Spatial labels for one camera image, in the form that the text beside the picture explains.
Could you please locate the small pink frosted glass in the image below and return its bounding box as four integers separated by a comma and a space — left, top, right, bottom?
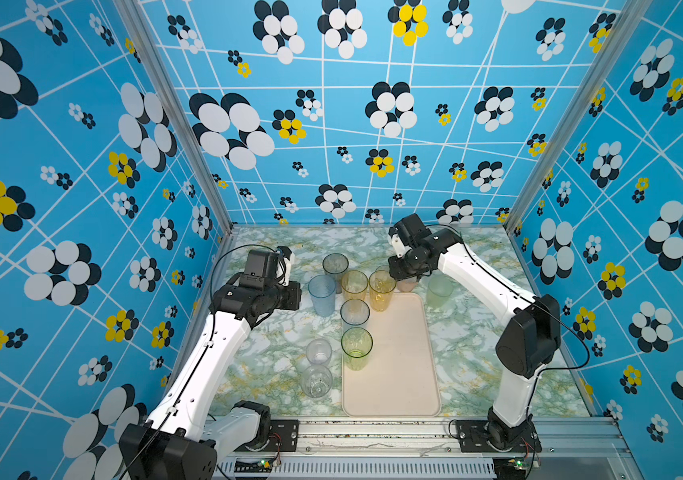
397, 277, 419, 293

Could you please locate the amber tall glass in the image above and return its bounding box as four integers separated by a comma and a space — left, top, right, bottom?
369, 270, 397, 312
341, 270, 369, 301

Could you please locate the blue frosted tall glass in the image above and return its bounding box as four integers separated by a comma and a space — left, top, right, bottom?
308, 275, 337, 317

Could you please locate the grey smoky tall glass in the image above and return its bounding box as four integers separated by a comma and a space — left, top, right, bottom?
323, 253, 349, 294

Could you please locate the blue clear faceted glass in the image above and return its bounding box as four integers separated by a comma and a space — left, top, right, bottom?
340, 298, 371, 331

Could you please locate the green clear glass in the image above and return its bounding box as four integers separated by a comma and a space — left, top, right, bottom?
341, 327, 373, 371

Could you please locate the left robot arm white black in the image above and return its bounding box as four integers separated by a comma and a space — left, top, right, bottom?
119, 245, 302, 479

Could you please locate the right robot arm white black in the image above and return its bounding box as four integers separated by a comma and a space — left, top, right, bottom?
389, 214, 561, 451

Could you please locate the beige plastic tray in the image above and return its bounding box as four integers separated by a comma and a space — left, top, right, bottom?
341, 293, 441, 417

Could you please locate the green frosted glass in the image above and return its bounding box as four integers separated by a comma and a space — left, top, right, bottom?
427, 272, 453, 309

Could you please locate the small clear glass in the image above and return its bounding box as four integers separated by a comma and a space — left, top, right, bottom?
306, 338, 333, 366

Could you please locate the large clear glass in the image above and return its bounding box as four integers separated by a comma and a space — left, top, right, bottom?
301, 365, 334, 398

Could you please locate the left green circuit board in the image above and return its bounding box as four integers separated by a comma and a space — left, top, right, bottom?
234, 458, 280, 474

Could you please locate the green circuit board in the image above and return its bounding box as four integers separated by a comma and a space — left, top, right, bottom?
493, 458, 531, 479
234, 458, 280, 474

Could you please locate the right green circuit board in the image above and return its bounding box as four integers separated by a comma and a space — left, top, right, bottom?
493, 458, 531, 479

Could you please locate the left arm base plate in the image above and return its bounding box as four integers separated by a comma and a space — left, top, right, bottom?
236, 419, 301, 453

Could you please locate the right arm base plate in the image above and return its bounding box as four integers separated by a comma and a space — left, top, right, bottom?
447, 419, 541, 454

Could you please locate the aluminium front rail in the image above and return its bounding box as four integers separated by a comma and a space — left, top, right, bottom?
209, 417, 642, 479

